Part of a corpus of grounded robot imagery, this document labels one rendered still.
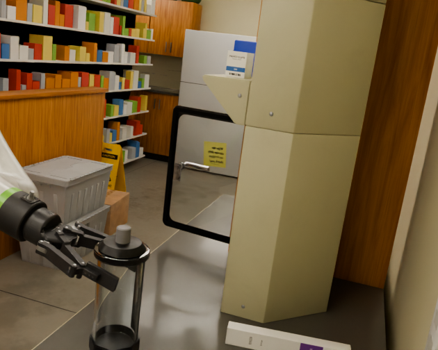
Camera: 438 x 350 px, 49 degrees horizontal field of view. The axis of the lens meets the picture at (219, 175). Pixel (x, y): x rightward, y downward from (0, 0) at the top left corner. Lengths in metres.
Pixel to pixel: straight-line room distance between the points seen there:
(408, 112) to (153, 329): 0.88
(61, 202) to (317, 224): 2.36
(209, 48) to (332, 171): 5.18
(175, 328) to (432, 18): 1.02
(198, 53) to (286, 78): 5.26
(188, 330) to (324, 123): 0.57
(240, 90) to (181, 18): 5.72
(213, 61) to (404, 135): 4.95
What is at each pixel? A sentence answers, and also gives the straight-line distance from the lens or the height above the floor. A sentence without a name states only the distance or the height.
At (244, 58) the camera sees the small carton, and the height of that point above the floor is 1.56.
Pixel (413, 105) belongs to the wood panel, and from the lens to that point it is 1.43.
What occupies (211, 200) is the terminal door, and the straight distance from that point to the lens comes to 1.51.
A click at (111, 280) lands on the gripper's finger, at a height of 1.13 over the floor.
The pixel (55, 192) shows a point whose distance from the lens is 3.32.
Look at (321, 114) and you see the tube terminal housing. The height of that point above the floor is 1.46.
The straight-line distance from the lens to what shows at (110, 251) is 0.94.
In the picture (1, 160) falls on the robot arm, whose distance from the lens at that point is 1.24.
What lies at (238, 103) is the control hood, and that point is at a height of 1.46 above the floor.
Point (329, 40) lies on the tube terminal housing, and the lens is 1.10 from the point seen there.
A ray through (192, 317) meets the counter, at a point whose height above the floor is 0.94.
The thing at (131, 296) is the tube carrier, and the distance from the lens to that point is 0.98.
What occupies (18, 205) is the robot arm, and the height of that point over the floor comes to 1.22.
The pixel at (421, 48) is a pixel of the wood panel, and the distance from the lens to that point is 1.43.
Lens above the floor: 1.56
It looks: 14 degrees down
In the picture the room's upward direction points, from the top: 7 degrees clockwise
